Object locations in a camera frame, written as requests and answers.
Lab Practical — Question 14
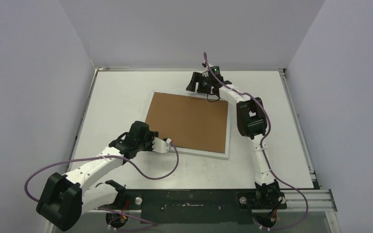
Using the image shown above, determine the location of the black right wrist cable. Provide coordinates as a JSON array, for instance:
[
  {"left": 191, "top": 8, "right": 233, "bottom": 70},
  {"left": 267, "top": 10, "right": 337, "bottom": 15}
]
[{"left": 206, "top": 90, "right": 221, "bottom": 103}]

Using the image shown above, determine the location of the white brown backing board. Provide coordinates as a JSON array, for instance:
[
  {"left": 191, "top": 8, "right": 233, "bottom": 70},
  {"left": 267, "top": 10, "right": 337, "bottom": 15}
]
[{"left": 144, "top": 92, "right": 230, "bottom": 154}]

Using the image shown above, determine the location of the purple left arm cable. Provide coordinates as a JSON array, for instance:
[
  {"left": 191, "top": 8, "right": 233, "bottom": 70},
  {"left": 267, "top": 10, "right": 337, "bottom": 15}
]
[{"left": 24, "top": 140, "right": 180, "bottom": 232}]

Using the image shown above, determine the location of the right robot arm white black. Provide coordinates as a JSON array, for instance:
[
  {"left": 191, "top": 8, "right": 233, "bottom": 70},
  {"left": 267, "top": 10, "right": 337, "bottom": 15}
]
[{"left": 186, "top": 66, "right": 283, "bottom": 208}]

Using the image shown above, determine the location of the aluminium front rail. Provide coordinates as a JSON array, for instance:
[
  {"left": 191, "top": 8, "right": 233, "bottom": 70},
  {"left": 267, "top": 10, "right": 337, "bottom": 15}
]
[{"left": 88, "top": 190, "right": 336, "bottom": 213}]

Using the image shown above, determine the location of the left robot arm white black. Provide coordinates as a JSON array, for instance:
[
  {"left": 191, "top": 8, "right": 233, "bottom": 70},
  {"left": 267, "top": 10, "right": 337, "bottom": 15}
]
[{"left": 36, "top": 121, "right": 159, "bottom": 231}]

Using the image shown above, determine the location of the white picture frame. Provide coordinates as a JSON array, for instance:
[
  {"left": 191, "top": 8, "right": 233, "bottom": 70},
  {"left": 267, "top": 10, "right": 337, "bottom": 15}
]
[{"left": 143, "top": 90, "right": 232, "bottom": 161}]

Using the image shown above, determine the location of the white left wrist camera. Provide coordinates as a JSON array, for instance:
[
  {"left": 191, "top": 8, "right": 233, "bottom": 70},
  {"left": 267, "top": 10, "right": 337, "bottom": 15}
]
[{"left": 152, "top": 137, "right": 172, "bottom": 153}]

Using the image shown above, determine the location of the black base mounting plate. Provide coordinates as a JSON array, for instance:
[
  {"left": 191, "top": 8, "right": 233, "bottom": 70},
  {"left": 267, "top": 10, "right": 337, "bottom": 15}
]
[{"left": 106, "top": 189, "right": 287, "bottom": 224}]

